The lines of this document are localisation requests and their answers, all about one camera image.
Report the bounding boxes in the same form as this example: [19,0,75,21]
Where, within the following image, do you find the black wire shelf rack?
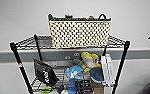
[9,32,131,94]

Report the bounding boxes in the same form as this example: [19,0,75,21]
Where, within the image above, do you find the black bag with white print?
[32,58,60,87]

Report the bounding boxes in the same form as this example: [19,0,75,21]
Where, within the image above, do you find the flat white package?
[101,54,115,88]

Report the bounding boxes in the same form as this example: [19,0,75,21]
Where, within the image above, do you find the white bag with green top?
[40,85,54,94]

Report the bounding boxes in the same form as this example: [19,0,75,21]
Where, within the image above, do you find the pale spotted basket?
[47,12,113,50]

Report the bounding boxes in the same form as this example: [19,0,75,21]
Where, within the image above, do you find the stacked brown cardboard boxes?
[90,81,105,94]

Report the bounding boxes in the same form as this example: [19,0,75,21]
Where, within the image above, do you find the blue cap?
[66,79,78,94]

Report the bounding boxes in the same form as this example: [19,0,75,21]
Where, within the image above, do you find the long grey wall band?
[0,49,150,64]

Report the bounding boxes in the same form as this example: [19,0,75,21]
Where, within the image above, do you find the stacked dark boxes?
[75,79,92,94]

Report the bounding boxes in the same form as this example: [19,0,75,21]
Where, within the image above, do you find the yellow white blue plush toy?
[80,51,105,84]

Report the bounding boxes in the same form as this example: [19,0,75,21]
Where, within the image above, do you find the light blue plush toy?
[65,64,85,80]

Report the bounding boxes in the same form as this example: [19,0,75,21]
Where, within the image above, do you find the brown plush toy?
[87,14,96,20]

